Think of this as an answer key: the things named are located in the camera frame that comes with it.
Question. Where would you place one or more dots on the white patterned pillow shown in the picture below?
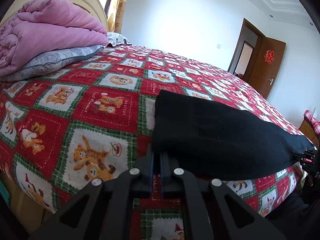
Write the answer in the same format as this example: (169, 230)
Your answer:
(116, 39)

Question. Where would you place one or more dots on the grey patterned pillow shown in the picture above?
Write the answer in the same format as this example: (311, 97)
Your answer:
(51, 61)

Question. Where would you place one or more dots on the wooden bedside cabinet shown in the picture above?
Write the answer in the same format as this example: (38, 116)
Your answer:
(309, 132)

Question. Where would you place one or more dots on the brown wooden door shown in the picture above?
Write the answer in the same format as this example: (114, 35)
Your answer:
(260, 74)

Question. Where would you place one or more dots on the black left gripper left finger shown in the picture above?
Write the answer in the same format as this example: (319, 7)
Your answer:
(102, 209)

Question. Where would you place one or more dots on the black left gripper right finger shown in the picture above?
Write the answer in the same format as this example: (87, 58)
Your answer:
(210, 209)

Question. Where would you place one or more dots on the red door decoration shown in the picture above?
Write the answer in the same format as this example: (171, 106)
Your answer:
(269, 56)

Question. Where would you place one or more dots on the yellow curtain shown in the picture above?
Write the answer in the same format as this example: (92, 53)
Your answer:
(115, 15)

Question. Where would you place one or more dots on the pink folded quilt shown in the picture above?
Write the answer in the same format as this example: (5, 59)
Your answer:
(40, 26)

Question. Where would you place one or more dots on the red cartoon patchwork bedspread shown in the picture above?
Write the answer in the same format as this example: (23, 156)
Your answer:
(94, 118)

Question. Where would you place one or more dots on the black pants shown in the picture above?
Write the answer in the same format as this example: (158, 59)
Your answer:
(213, 140)

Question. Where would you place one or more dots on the red checked cloth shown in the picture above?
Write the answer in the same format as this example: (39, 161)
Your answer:
(312, 121)

